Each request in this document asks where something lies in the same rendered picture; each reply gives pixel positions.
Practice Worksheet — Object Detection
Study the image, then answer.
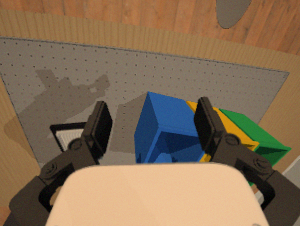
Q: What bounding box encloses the blue bin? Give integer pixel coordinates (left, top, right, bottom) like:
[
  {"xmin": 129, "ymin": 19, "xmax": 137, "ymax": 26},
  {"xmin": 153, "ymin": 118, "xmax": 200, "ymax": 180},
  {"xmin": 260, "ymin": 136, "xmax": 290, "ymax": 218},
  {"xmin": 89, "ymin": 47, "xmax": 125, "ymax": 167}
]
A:
[{"xmin": 134, "ymin": 91, "xmax": 205, "ymax": 163}]

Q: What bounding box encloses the yellow open-top bin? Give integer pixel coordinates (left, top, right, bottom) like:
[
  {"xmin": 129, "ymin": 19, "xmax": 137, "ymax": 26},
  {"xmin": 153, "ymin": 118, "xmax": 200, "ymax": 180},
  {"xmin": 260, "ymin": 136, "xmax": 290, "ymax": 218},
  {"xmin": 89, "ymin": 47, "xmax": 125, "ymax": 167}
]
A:
[{"xmin": 186, "ymin": 101, "xmax": 260, "ymax": 162}]

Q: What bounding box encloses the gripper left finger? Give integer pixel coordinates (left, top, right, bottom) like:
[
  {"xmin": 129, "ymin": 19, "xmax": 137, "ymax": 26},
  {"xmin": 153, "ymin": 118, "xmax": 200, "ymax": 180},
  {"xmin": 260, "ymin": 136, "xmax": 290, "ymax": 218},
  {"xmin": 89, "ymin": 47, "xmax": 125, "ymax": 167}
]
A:
[{"xmin": 9, "ymin": 101, "xmax": 113, "ymax": 226}]

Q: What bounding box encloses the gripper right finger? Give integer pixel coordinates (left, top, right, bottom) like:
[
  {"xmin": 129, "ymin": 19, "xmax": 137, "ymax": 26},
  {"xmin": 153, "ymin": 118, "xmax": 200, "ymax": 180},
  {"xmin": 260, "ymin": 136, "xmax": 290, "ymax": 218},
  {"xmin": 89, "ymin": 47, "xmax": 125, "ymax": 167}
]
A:
[{"xmin": 193, "ymin": 97, "xmax": 300, "ymax": 226}]

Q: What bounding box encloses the green open bin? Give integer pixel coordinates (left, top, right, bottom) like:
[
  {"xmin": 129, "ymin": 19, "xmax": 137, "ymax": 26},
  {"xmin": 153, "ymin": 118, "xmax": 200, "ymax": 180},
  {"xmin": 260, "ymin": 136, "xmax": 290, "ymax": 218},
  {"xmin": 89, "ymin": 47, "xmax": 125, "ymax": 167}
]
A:
[{"xmin": 219, "ymin": 109, "xmax": 292, "ymax": 167}]

